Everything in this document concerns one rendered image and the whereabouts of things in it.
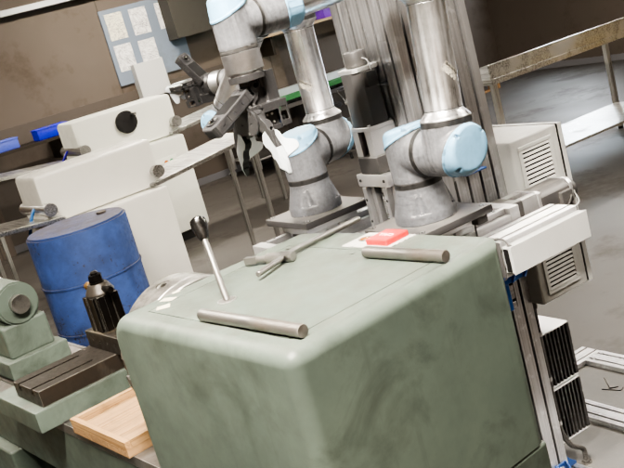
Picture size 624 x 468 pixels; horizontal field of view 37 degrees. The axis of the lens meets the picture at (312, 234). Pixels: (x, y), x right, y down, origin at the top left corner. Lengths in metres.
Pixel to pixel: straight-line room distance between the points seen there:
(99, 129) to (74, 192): 2.12
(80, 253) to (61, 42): 5.79
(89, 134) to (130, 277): 3.01
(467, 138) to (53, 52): 8.96
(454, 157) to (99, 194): 4.42
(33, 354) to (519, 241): 1.58
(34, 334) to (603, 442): 1.80
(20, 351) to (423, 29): 1.67
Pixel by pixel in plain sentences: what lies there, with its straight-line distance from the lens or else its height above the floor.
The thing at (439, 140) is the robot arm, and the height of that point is 1.36.
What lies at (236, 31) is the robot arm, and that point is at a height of 1.70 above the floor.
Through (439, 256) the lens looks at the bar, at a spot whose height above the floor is 1.27.
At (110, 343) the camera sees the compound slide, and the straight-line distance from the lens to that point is 2.58.
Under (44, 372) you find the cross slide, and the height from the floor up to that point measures 0.97.
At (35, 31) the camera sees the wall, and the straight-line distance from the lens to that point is 10.76.
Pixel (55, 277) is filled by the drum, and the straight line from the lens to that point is 5.37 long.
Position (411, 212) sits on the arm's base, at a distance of 2.19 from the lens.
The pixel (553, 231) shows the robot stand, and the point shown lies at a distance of 2.28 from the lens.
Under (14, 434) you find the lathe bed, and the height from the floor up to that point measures 0.73.
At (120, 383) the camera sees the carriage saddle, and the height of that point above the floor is 0.89.
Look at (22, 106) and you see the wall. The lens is 10.64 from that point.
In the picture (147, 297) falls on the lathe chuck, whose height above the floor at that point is 1.22.
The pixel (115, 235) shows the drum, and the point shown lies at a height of 0.78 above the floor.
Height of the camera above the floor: 1.72
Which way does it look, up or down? 13 degrees down
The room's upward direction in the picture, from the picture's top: 16 degrees counter-clockwise
